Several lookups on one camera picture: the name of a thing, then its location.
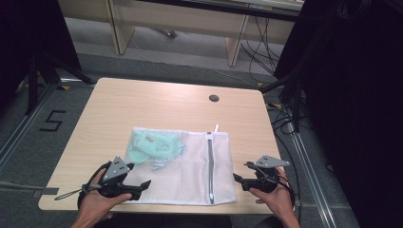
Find person's right hand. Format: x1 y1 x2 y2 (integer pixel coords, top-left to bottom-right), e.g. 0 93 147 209
248 166 296 218

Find light wooden desk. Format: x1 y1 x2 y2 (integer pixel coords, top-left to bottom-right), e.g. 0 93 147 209
57 0 306 67

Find bundle of black cables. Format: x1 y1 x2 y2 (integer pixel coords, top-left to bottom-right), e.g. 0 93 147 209
240 14 286 84

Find white mesh laundry bag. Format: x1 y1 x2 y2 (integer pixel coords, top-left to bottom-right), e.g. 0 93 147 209
124 123 238 206

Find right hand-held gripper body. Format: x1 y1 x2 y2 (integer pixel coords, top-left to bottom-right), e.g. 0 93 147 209
241 154 291 194

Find black curtain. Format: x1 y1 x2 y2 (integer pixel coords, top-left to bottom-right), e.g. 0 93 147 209
0 0 83 107
273 0 403 228

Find black tripod stand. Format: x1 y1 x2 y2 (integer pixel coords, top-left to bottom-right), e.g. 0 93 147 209
259 70 306 134
24 51 97 116

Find black wrist strap loop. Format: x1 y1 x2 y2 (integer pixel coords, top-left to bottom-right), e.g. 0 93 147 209
53 186 88 201

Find person's dark trousers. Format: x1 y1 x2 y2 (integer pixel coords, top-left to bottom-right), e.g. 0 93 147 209
94 212 280 228

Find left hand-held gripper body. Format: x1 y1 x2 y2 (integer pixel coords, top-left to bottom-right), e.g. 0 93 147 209
94 155 143 201

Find mint green garment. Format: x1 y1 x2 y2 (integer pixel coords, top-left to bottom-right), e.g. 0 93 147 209
126 130 187 171

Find grey cable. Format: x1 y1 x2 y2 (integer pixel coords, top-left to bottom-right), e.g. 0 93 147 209
0 180 44 192

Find person's left hand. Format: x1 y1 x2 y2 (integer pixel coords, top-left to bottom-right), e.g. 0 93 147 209
78 168 133 220

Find metal floor rail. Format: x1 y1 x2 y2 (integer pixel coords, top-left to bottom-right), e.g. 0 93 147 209
265 101 337 228
0 78 97 174

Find grey tape strip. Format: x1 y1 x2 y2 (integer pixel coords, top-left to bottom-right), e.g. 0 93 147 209
30 186 60 200

